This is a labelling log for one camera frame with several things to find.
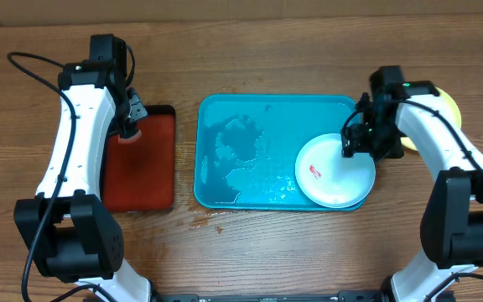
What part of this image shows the light blue plate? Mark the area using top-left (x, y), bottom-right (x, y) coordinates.
top-left (294, 133), bottom-right (376, 210)

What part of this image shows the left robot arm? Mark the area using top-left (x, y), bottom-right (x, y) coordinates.
top-left (13, 58), bottom-right (155, 301)

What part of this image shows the black tray with red liquid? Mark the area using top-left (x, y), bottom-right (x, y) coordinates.
top-left (101, 105), bottom-right (176, 212)

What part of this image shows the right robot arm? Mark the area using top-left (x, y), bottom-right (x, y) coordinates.
top-left (341, 81), bottom-right (483, 301)

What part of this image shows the blue plastic tray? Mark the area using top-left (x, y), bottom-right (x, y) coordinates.
top-left (194, 94), bottom-right (360, 211)

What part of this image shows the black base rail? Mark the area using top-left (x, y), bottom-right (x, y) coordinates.
top-left (151, 290), bottom-right (394, 302)

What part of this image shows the green plate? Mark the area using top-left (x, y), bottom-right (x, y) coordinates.
top-left (401, 88), bottom-right (462, 151)

